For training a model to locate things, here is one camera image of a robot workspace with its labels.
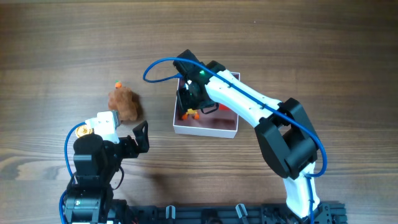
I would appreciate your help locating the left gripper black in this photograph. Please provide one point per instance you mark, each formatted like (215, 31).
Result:
(133, 150)

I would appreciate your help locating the white box with pink interior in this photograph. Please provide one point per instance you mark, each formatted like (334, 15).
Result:
(220, 123)

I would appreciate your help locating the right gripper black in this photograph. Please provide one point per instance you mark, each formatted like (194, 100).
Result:
(184, 104)

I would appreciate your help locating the red toy truck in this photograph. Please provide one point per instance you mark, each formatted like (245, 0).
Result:
(223, 107)

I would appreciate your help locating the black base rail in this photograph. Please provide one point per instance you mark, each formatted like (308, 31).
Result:
(278, 213)

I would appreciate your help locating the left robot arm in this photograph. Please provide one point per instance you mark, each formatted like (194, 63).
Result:
(89, 196)

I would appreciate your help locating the orange duck toy blue cap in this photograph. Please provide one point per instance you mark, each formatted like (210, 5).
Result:
(192, 113)

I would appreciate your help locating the yellow round lemon slice toy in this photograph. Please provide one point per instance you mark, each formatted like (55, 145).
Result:
(83, 130)

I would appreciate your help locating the brown plush toy with carrot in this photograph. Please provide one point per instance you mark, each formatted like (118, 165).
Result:
(125, 102)

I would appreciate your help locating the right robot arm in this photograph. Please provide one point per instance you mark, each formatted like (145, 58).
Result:
(286, 137)

